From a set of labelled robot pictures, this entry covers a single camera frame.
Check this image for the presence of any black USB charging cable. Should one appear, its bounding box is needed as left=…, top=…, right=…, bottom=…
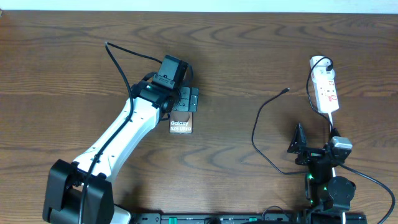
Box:
left=251, top=56, right=335, bottom=175

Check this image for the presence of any Galaxy S25 Ultra smartphone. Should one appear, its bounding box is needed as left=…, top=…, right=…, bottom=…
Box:
left=169, top=111, right=193, bottom=134

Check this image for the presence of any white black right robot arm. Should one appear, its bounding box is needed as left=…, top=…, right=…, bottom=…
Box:
left=287, top=124, right=356, bottom=223

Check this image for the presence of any white power strip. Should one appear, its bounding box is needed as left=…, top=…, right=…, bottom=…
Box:
left=310, top=75, right=339, bottom=114

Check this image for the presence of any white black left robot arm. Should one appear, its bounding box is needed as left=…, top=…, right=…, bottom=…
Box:
left=42, top=80, right=199, bottom=223

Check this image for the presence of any white USB charger adapter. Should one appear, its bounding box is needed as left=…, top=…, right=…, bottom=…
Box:
left=310, top=55, right=335, bottom=81

